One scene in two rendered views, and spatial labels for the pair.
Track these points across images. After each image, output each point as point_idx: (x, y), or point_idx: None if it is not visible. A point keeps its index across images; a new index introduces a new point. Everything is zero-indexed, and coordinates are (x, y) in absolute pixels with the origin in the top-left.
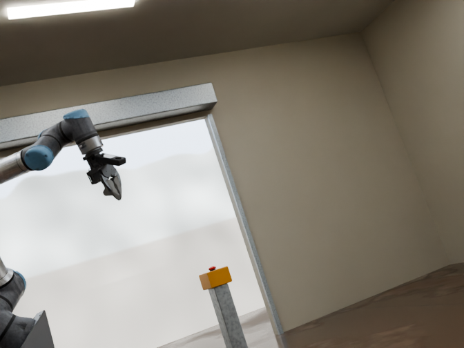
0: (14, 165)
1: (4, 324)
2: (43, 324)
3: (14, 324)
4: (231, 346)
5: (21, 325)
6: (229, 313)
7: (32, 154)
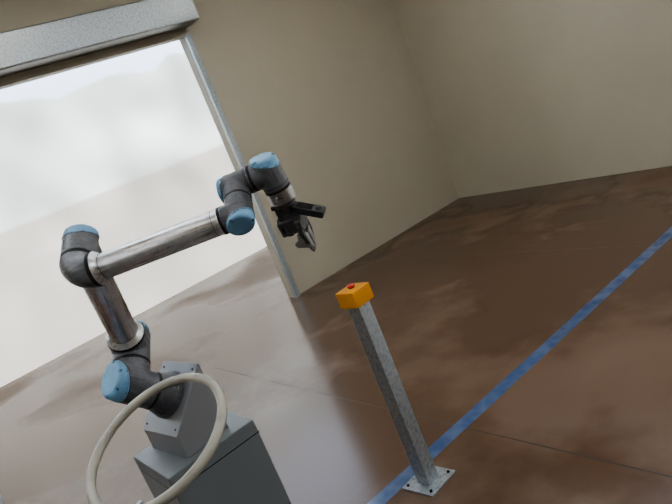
0: (210, 231)
1: None
2: None
3: None
4: (379, 362)
5: None
6: (374, 330)
7: (237, 220)
